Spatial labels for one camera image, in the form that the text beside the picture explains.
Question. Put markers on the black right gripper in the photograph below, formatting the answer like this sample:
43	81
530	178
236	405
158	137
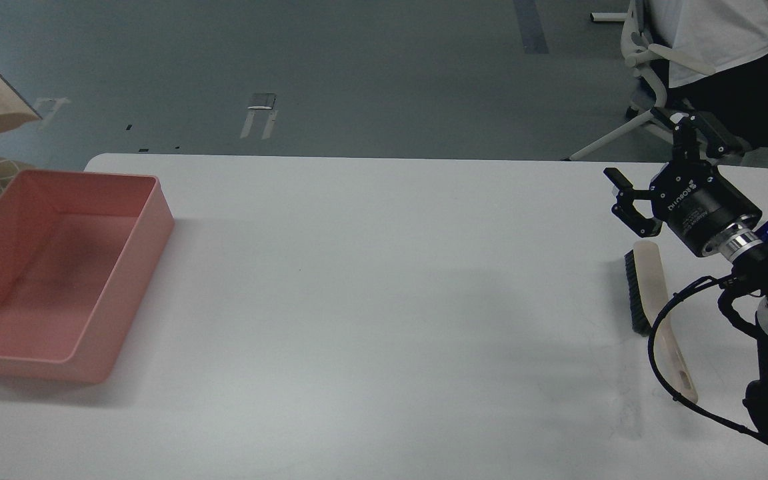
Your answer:
689	194

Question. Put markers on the beige hand brush black bristles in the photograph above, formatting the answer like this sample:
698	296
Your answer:
648	294

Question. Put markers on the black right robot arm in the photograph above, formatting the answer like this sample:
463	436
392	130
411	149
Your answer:
743	302

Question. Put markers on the pink plastic bin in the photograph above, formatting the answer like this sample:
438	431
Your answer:
77	252

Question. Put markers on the white office chair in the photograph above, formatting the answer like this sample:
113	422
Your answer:
649	58

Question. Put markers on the seated person white shirt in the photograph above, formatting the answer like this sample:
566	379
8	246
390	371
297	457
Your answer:
731	37

